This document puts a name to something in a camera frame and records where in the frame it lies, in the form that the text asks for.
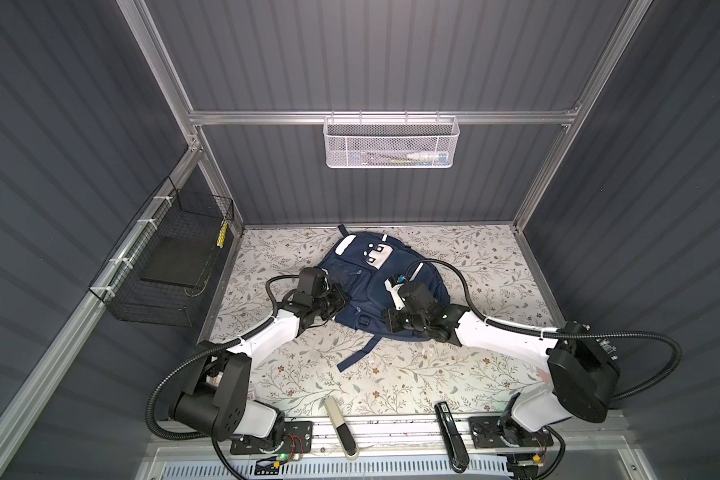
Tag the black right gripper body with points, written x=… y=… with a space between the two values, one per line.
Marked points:
x=399 y=319

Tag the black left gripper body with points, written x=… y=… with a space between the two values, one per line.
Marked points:
x=329 y=303

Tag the navy blue student backpack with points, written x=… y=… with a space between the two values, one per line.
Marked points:
x=361 y=262

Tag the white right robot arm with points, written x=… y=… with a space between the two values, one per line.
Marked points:
x=577 y=377

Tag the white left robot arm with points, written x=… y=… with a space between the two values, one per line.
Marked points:
x=214 y=400

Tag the pink pencil cup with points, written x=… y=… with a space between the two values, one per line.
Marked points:
x=544 y=374

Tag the black and white stapler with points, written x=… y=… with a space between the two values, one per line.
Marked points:
x=341 y=428

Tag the white wire mesh basket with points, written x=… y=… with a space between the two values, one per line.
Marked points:
x=390 y=142

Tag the black wire wall basket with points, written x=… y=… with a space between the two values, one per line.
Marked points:
x=171 y=262

